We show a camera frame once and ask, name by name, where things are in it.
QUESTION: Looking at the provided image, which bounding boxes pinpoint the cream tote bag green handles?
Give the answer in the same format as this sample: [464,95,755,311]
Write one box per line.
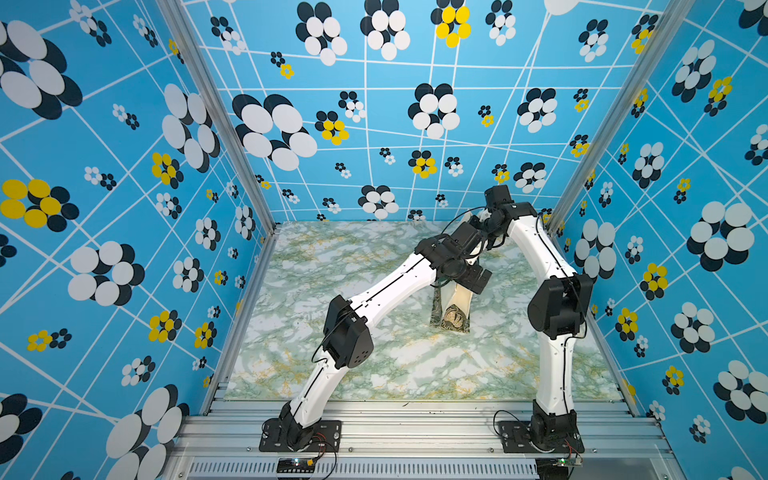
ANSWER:
[430,282,473,333]

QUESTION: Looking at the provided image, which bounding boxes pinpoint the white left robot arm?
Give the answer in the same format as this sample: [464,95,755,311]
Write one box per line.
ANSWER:
[278,223,491,450]

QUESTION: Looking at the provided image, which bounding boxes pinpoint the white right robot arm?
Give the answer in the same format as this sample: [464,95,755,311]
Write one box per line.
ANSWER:
[483,200,593,454]

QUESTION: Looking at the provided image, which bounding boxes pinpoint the right circuit board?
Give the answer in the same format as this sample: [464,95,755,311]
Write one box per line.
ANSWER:
[536,457,583,480]

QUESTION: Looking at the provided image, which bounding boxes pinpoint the circuit board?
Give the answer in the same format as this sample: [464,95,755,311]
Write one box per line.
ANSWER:
[276,457,317,479]
[536,457,583,480]

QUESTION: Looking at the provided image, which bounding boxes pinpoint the left circuit board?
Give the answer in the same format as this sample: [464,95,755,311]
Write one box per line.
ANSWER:
[276,457,317,479]

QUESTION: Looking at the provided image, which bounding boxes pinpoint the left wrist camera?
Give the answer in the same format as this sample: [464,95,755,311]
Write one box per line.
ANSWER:
[450,222,484,255]

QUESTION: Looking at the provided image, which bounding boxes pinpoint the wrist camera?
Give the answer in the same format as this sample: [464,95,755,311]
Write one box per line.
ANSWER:
[484,184,513,212]
[450,222,484,255]

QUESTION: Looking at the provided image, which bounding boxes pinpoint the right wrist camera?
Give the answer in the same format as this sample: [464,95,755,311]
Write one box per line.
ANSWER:
[484,184,513,212]

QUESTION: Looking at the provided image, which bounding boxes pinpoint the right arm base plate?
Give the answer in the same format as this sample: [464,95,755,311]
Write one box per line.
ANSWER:
[496,421,585,456]

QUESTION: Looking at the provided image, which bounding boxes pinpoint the aluminium frame rail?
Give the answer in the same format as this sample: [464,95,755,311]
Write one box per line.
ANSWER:
[165,400,683,479]

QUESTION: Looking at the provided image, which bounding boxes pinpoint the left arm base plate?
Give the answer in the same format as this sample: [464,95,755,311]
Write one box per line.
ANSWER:
[258,418,343,453]

